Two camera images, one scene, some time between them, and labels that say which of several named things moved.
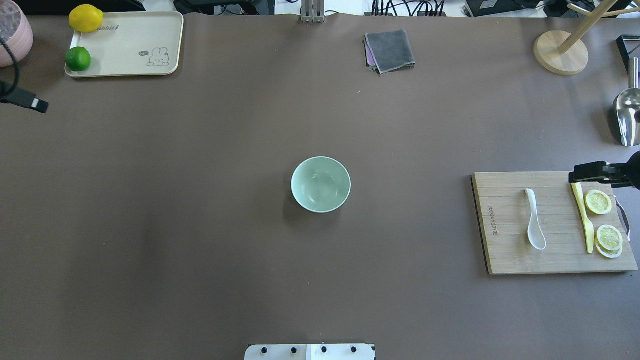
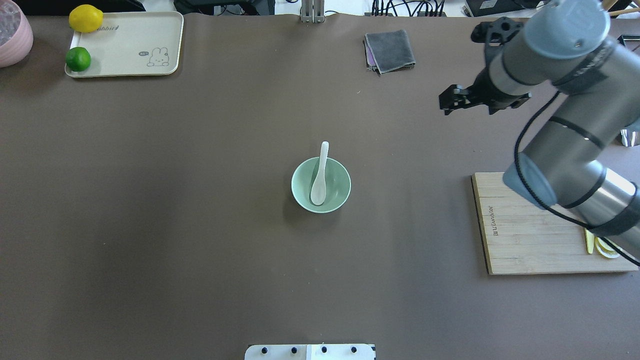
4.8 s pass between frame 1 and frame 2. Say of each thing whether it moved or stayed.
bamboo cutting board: stayed
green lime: stayed
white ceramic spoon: moved
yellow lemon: stayed
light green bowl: stayed
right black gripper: moved
